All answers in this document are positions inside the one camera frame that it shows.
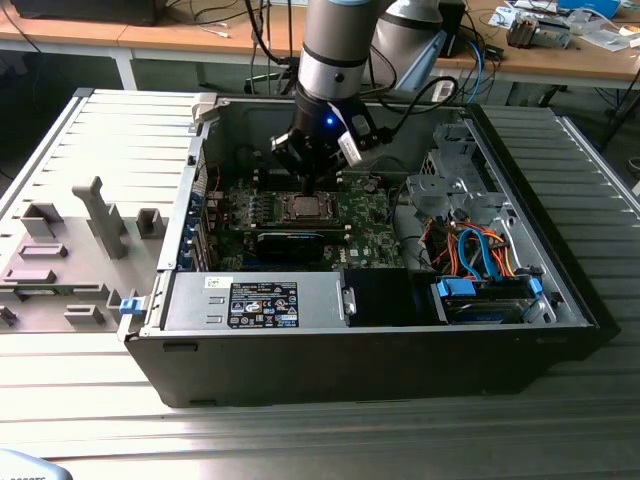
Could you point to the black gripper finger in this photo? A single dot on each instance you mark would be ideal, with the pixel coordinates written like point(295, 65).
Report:
point(332, 162)
point(295, 155)

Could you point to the metal locking lever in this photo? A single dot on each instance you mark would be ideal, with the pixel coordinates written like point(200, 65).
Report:
point(331, 206)
point(285, 207)

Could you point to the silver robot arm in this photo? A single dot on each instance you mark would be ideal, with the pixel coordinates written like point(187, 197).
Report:
point(332, 50)

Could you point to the CPU socket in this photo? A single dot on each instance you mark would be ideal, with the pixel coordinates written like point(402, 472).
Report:
point(306, 220)

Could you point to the round coin battery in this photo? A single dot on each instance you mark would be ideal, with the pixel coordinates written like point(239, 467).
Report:
point(370, 186)

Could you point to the green motherboard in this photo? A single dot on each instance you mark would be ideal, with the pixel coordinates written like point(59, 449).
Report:
point(370, 225)

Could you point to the black graphics card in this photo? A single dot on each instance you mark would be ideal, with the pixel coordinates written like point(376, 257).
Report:
point(290, 247)

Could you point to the metal drive cage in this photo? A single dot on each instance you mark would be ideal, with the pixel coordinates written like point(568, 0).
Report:
point(435, 190)

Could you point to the white power adapter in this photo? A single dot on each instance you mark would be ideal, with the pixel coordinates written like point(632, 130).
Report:
point(444, 91)

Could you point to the black plastic shroud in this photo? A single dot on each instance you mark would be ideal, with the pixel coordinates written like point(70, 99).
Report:
point(380, 300)

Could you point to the wooden desk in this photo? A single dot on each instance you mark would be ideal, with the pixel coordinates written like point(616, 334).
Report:
point(550, 62)
point(175, 35)

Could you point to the black upright box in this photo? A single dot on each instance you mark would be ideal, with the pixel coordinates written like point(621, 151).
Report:
point(452, 30)

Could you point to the grey power supply unit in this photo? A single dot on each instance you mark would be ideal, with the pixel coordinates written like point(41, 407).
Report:
point(195, 300)

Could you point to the black PC case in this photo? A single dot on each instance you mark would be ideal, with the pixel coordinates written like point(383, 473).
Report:
point(325, 365)

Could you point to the hard disk in blue carrier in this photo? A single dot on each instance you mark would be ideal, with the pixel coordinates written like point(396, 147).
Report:
point(480, 312)

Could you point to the blue case latch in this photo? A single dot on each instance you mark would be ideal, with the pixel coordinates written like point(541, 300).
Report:
point(131, 306)

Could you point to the grey parts rack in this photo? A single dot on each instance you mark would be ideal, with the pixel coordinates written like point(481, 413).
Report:
point(75, 235)

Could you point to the metal heatsink cooler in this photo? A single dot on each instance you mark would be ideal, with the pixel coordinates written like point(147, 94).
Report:
point(537, 32)

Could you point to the black flat box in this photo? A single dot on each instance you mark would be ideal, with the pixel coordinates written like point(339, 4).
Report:
point(85, 12)

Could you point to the green RAM stick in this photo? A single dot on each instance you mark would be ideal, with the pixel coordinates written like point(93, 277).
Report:
point(55, 289)

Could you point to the blue box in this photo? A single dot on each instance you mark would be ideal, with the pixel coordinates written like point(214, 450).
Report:
point(595, 6)

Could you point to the pale blue grey device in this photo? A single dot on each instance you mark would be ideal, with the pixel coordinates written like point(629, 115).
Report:
point(25, 470)

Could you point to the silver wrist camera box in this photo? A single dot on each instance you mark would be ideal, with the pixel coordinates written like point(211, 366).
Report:
point(357, 142)

